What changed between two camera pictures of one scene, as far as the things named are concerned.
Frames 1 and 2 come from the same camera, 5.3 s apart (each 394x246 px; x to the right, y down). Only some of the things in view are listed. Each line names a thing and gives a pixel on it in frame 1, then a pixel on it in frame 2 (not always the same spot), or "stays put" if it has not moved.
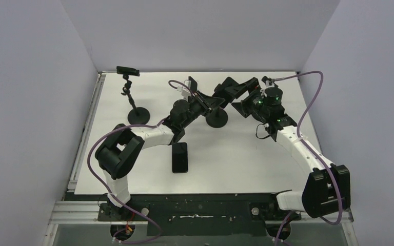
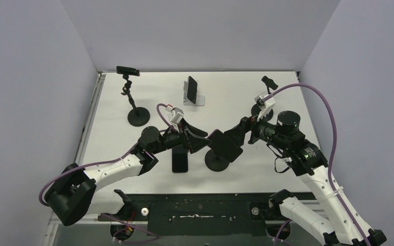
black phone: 219,91 → 224,146
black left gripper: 207,102 → 193,144
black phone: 180,158 stays put
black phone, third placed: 194,84 stays put
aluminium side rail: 70,212 stays put
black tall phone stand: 136,116 stays put
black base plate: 238,214 stays put
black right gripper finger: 236,93 → 237,135
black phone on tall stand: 126,70 stays put
